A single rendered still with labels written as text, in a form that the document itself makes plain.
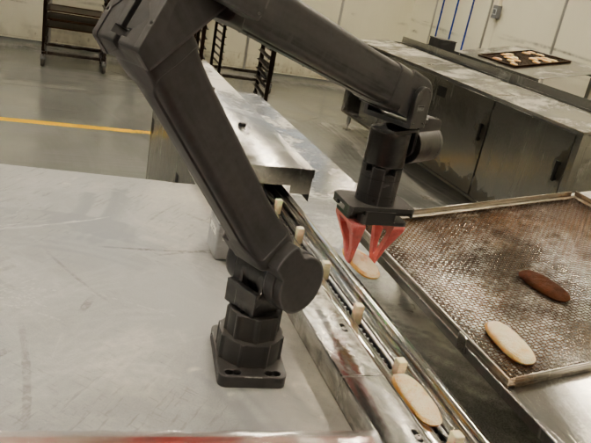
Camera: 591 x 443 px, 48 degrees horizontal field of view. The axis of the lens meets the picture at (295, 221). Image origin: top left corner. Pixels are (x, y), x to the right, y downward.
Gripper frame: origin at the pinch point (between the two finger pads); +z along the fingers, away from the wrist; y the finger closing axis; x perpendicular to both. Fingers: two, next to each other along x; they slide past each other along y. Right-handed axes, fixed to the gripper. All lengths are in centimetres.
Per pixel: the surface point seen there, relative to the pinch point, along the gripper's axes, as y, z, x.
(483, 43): -372, 5, -529
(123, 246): 31.4, 11.1, -24.4
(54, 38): 47, 85, -699
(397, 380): 1.9, 7.3, 19.9
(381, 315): -2.8, 7.1, 5.1
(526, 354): -14.5, 2.5, 22.1
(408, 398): 2.2, 7.2, 23.6
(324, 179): -23, 12, -70
